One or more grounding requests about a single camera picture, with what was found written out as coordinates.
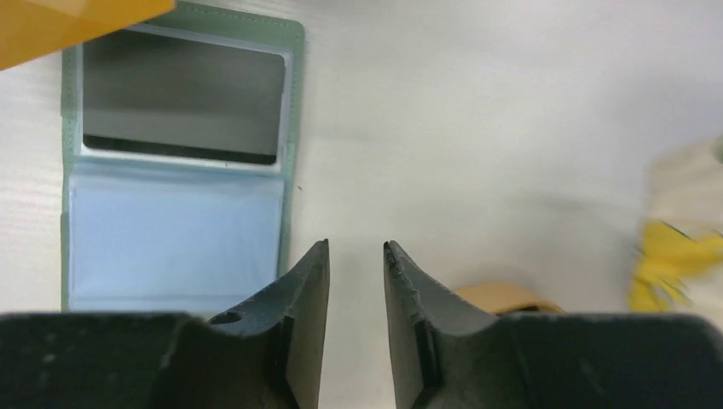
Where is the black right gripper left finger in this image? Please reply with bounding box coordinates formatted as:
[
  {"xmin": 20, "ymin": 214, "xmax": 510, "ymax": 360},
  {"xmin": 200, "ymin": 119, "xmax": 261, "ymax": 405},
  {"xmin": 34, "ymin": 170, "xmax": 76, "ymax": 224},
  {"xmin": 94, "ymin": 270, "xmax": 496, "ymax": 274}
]
[{"xmin": 1, "ymin": 240, "xmax": 330, "ymax": 408}]

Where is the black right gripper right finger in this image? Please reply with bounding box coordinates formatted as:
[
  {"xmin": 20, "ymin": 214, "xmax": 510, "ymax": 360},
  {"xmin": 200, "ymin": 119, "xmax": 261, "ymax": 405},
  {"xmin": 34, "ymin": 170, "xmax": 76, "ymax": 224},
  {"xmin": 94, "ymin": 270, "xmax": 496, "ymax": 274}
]
[{"xmin": 384, "ymin": 241, "xmax": 722, "ymax": 408}]

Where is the black credit card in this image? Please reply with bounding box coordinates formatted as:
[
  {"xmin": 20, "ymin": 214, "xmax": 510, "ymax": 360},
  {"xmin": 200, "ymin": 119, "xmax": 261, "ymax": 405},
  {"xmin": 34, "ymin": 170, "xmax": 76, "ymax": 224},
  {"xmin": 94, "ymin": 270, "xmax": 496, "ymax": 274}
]
[{"xmin": 82, "ymin": 30, "xmax": 286, "ymax": 165}]

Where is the yellow oval tray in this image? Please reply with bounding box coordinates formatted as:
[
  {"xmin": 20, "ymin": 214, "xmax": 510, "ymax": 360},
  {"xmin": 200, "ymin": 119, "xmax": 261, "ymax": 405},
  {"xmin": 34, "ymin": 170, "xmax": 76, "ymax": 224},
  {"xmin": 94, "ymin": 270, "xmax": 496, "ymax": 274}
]
[{"xmin": 453, "ymin": 281, "xmax": 564, "ymax": 314}]

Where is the cartoon print children's garment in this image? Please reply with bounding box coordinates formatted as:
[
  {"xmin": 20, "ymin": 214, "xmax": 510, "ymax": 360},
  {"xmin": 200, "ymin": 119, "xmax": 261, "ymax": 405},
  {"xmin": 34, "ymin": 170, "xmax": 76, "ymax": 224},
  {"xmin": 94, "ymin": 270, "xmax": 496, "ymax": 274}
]
[{"xmin": 628, "ymin": 136, "xmax": 722, "ymax": 327}]

